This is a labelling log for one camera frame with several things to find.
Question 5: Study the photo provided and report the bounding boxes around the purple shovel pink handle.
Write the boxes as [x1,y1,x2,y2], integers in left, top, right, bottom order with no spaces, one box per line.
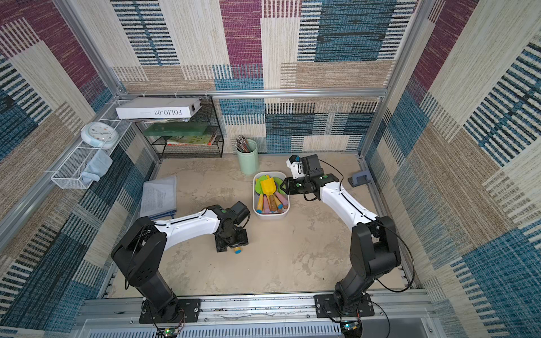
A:
[263,195,271,214]
[275,192,289,209]

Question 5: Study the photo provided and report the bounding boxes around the yellow shovel wooden handle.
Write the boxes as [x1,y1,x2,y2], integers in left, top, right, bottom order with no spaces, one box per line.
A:
[262,177,278,213]

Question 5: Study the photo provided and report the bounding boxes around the green shovel wooden handle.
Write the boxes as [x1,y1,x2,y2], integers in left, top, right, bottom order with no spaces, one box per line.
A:
[273,177,285,195]

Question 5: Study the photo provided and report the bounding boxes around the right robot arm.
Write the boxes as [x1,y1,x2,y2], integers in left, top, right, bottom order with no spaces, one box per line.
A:
[280,154,402,315]

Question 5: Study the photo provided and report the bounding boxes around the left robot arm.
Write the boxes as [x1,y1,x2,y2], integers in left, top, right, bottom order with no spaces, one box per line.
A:
[111,201,250,324]

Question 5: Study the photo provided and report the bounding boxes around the white FOLIO-02 box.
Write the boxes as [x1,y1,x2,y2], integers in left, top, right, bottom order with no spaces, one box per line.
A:
[116,97,201,120]

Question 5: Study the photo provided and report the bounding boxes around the grey hole punch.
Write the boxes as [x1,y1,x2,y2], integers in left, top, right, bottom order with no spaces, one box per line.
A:
[348,170,373,187]

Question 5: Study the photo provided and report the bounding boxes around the green pen holder cup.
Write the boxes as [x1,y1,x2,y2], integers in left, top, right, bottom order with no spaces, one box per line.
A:
[237,139,259,175]

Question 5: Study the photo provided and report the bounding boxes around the pens in cup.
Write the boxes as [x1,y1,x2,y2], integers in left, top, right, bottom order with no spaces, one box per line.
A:
[236,135,252,154]

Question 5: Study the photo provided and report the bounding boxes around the colourful book on shelf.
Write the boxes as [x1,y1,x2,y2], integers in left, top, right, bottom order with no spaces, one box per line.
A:
[166,135,216,146]

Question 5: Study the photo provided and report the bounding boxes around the green book on shelf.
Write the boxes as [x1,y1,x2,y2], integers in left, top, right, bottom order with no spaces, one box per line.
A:
[143,122,208,137]

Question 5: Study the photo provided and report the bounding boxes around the light blue cloth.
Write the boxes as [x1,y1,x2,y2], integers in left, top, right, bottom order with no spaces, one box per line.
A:
[81,150,113,184]

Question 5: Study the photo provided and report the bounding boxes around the white round clock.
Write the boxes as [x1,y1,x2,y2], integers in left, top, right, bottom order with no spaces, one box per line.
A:
[80,122,120,150]

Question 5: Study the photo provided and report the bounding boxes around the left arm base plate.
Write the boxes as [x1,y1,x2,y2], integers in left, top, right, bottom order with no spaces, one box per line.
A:
[139,299,201,324]

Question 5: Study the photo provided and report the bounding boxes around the black wire shelf rack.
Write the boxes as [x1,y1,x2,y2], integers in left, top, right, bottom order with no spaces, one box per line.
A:
[134,96,224,161]

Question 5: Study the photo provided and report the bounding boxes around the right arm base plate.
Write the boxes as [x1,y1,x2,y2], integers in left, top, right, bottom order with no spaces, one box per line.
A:
[314,294,375,319]

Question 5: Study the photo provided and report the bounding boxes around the white wire wall basket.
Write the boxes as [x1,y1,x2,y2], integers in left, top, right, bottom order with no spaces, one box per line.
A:
[51,119,130,190]

